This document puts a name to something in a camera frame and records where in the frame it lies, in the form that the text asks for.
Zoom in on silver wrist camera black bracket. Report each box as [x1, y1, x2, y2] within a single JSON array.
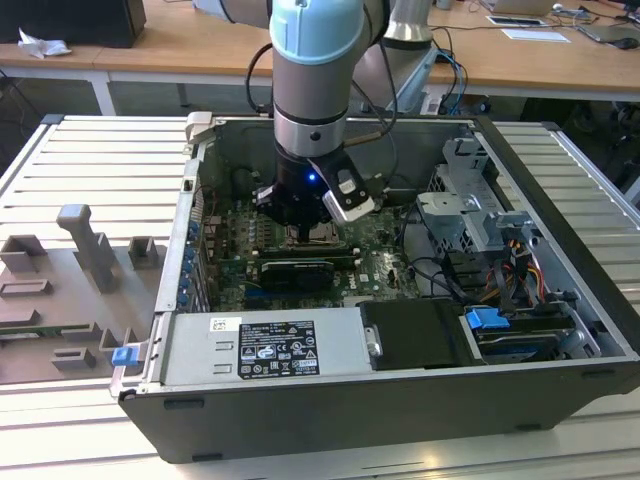
[[307, 149, 377, 225]]

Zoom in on grey parts rack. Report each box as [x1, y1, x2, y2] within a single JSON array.
[[0, 202, 170, 386]]

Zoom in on hard disk in blue carrier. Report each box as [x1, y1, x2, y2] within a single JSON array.
[[462, 305, 576, 365]]

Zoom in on grey laptop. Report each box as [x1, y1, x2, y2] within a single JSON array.
[[574, 19, 640, 49]]

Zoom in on metal socket cover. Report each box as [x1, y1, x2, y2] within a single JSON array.
[[284, 224, 349, 246]]

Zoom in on silver metal drive cage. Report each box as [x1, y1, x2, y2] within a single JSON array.
[[415, 135, 541, 255]]

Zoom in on dark-rimmed white tablet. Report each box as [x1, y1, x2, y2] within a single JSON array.
[[487, 14, 549, 29]]

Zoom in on CPU socket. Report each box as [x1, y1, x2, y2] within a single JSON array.
[[281, 223, 350, 249]]

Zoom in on crumpled white paper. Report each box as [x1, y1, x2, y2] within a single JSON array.
[[17, 27, 72, 61]]

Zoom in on cable with brass plug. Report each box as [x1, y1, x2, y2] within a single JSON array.
[[343, 130, 399, 149]]

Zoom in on black and silver PC case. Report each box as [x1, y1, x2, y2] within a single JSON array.
[[110, 112, 640, 464]]

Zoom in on black graphics card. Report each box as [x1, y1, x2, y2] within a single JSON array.
[[257, 258, 337, 295]]

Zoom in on green motherboard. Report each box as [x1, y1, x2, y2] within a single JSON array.
[[197, 197, 431, 312]]

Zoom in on grey plastic case latch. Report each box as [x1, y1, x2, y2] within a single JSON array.
[[183, 111, 217, 147]]

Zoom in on wooden desk white frame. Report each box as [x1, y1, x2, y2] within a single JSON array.
[[349, 0, 640, 104], [92, 0, 281, 109], [0, 42, 114, 116]]

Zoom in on black monitor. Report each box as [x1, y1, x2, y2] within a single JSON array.
[[0, 0, 148, 50]]

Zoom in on blue plastic case latch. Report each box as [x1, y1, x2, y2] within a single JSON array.
[[111, 346, 140, 370]]

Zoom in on silver power supply unit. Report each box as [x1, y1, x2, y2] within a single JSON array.
[[160, 305, 375, 387]]

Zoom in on coloured power wire bundle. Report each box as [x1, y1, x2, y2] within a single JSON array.
[[487, 239, 549, 307]]

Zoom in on white paper sheet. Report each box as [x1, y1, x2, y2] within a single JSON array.
[[501, 27, 572, 45]]

